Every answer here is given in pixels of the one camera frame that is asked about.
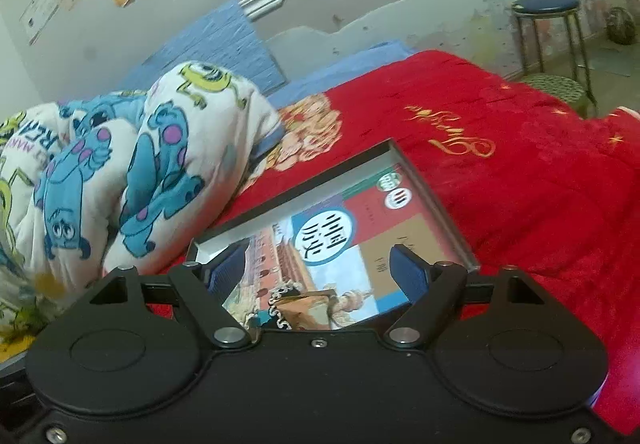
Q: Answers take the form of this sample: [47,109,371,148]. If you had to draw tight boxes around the orange triangular snack packet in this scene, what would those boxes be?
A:
[283,289,342,331]

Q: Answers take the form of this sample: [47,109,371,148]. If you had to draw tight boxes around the black white-trimmed crochet scrunchie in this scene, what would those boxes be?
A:
[247,282,300,331]

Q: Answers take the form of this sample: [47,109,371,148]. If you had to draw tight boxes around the Chinese history textbook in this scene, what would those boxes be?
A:
[224,164,458,331]

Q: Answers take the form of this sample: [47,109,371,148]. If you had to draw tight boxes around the white cartoon monster quilt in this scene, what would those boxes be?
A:
[1,61,284,341]

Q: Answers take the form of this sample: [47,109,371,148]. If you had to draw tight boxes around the black shallow cardboard box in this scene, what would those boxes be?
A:
[185,137,482,331]

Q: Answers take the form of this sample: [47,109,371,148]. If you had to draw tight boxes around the red plush blanket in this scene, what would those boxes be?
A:
[150,49,640,434]

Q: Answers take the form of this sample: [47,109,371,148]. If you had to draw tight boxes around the blue bed sheet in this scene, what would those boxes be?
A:
[268,40,416,110]

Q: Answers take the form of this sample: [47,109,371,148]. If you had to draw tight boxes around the green patterned round stool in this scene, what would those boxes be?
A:
[521,73,590,118]

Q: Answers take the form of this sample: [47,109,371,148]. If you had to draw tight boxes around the blue round metal stool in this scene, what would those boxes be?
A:
[511,0,597,108]

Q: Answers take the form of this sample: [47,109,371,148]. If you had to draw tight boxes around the dark patterned ball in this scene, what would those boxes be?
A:
[605,7,637,46]

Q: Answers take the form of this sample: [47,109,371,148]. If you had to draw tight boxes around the blue foam wall panel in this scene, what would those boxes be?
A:
[116,0,286,96]

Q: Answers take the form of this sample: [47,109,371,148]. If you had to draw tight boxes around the white wall paper notice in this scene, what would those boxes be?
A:
[20,0,60,45]

